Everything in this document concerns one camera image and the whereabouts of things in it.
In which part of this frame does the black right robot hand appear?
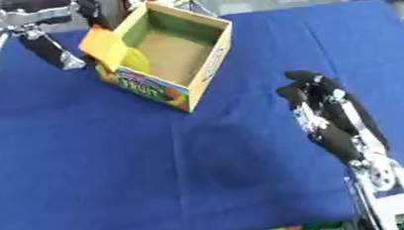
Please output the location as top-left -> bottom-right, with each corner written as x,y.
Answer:
274,64 -> 394,170

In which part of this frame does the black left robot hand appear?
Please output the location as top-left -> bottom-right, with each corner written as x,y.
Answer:
0,0 -> 116,75

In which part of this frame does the tan cardboard box green inside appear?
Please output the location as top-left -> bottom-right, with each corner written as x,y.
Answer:
74,0 -> 241,120

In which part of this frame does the yellow toy fruit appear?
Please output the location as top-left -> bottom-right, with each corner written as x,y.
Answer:
118,46 -> 153,75

